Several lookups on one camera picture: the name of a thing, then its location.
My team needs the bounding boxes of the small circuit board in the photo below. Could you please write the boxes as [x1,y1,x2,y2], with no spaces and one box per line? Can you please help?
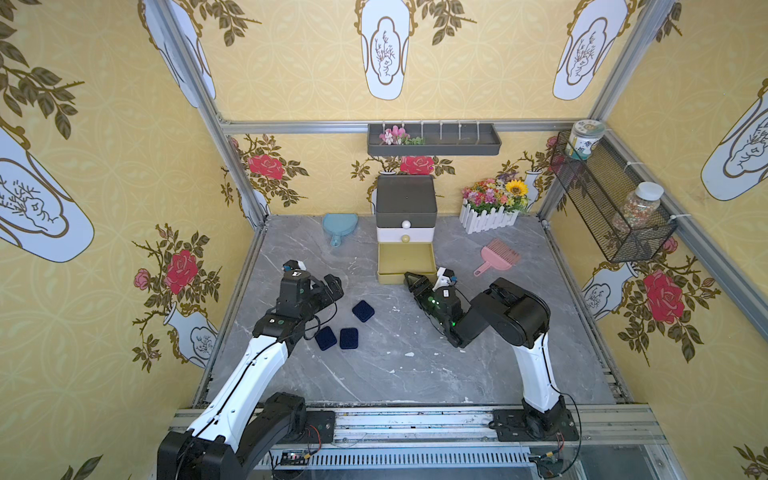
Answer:
[278,450,312,469]

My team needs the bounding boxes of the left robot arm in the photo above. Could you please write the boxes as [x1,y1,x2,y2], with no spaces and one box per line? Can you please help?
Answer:
[156,260,344,479]

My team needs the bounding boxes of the three-drawer storage cabinet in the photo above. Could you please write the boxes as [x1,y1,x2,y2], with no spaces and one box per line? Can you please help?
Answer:
[374,174,437,285]

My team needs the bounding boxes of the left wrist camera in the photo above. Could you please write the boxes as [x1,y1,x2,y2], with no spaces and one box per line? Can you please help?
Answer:
[283,260,306,272]

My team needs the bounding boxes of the blue dustpan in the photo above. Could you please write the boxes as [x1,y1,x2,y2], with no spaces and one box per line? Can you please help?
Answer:
[322,213,358,248]

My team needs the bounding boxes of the black wire basket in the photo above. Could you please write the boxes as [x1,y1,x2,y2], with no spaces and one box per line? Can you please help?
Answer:
[550,131,678,263]

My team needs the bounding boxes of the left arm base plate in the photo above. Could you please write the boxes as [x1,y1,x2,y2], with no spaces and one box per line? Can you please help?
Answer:
[298,410,336,446]

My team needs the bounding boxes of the navy brooch box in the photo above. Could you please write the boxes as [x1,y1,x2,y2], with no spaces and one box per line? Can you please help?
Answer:
[352,300,375,323]
[314,326,338,351]
[339,327,359,350]

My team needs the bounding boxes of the flowers in white fence planter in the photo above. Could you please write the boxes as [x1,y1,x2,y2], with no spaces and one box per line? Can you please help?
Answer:
[459,174,529,234]

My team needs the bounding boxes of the grey wall shelf tray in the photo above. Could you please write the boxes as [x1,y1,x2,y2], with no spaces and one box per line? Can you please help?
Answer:
[367,121,502,157]

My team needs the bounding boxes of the glass jar white lid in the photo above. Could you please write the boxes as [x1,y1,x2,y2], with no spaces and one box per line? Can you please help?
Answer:
[612,182,664,232]

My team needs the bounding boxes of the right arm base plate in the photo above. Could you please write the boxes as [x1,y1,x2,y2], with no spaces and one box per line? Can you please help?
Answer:
[488,409,580,442]

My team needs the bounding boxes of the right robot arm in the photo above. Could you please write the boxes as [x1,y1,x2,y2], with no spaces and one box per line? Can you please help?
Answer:
[404,268,568,438]

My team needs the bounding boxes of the pink flowers on shelf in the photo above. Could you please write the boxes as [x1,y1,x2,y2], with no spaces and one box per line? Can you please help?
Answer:
[379,125,425,146]

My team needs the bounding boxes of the jar with patterned lid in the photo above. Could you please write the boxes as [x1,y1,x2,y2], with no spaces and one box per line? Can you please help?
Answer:
[564,119,606,160]

